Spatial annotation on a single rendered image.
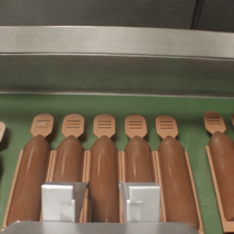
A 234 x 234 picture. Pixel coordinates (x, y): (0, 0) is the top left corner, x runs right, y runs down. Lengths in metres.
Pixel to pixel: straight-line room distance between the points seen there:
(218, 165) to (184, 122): 0.05
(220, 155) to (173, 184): 0.04
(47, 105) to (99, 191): 0.10
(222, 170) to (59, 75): 0.14
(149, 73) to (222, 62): 0.06
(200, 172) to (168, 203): 0.04
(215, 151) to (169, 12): 0.16
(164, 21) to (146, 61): 0.09
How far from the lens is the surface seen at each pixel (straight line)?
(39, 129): 0.21
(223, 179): 0.19
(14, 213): 0.17
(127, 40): 0.23
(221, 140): 0.20
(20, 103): 0.25
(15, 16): 0.33
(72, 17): 0.32
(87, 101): 0.24
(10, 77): 0.26
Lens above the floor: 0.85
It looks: 43 degrees down
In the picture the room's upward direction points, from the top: 5 degrees clockwise
